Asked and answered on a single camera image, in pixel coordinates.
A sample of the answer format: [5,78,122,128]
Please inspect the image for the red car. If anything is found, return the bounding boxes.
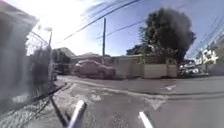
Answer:
[73,59,117,80]

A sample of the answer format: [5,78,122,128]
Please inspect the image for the grey patched road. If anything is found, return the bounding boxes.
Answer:
[19,74,224,128]

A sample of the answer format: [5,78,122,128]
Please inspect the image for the robot's own part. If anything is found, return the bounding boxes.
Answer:
[66,99,88,128]
[137,110,155,128]

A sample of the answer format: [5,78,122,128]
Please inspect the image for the large dark tree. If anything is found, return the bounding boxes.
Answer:
[126,8,197,65]

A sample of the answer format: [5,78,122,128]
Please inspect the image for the grey building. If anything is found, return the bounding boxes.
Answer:
[0,0,40,108]

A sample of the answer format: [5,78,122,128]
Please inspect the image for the wire fence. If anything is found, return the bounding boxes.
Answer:
[24,31,56,101]

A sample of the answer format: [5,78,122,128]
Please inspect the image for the pale garden wall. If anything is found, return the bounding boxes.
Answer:
[111,54,179,80]

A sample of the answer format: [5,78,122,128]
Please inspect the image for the white vehicle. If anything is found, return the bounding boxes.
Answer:
[179,63,201,77]

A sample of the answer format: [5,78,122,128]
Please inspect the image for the low houses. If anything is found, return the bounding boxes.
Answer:
[51,46,114,76]

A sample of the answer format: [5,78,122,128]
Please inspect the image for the utility pole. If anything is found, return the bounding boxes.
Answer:
[101,17,108,64]

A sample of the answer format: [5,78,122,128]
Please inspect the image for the overhead wires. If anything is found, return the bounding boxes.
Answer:
[53,0,224,60]

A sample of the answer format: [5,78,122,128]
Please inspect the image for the pale building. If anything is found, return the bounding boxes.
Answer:
[194,31,224,77]

